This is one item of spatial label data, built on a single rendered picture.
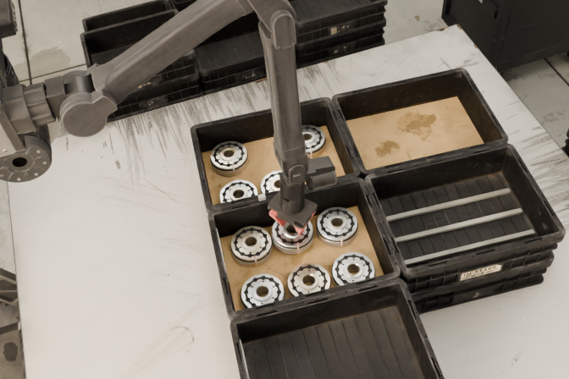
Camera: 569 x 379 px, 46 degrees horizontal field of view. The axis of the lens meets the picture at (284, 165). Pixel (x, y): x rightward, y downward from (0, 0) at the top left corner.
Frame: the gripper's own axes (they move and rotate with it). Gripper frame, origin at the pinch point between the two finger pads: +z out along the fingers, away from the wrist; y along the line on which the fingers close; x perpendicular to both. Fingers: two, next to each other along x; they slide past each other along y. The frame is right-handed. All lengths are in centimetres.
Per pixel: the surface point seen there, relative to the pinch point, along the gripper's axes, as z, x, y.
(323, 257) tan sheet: 5.7, 0.3, -9.2
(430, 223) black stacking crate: 4.2, -21.7, -27.8
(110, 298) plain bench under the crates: 22, 31, 37
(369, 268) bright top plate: 2.3, -0.7, -21.0
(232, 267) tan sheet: 6.9, 13.9, 9.0
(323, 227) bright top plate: 2.7, -5.5, -5.6
